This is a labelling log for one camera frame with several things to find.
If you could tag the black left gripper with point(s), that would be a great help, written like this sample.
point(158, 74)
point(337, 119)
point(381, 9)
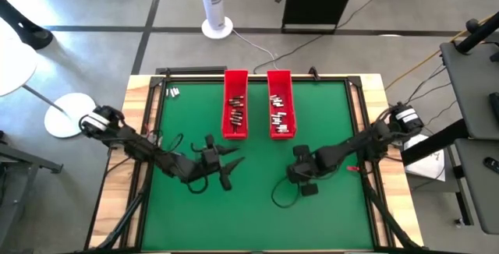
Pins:
point(210, 158)

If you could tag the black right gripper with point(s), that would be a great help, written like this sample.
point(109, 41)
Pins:
point(304, 166)

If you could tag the red plastic bin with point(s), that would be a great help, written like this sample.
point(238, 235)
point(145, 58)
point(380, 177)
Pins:
point(234, 82)
point(286, 86)

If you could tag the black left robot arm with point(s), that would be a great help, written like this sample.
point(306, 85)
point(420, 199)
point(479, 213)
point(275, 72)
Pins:
point(136, 147)

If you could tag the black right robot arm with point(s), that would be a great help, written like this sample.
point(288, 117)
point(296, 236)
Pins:
point(351, 147)

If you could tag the green table mat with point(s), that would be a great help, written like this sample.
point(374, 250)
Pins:
point(253, 226)

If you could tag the white cardboard box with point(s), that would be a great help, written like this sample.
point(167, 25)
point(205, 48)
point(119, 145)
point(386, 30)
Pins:
point(425, 164)

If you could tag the black partition panel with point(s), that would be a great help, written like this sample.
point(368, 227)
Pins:
point(319, 1)

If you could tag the grey standing desk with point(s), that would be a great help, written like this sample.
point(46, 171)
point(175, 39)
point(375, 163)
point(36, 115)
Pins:
point(475, 90)

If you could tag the black remote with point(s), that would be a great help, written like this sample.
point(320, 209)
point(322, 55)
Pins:
point(492, 164)

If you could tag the grey metal table leg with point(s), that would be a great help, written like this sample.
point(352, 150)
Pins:
point(23, 156)

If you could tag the black monitor pole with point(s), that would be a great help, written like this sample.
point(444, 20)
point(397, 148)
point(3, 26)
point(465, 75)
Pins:
point(477, 32)

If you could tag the black curved stand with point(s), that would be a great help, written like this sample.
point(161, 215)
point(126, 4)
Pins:
point(27, 28)

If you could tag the black aluminium table frame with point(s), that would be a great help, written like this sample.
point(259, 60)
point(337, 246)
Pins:
point(195, 79)

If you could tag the white round pedestal table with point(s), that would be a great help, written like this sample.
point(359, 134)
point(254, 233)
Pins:
point(15, 67)

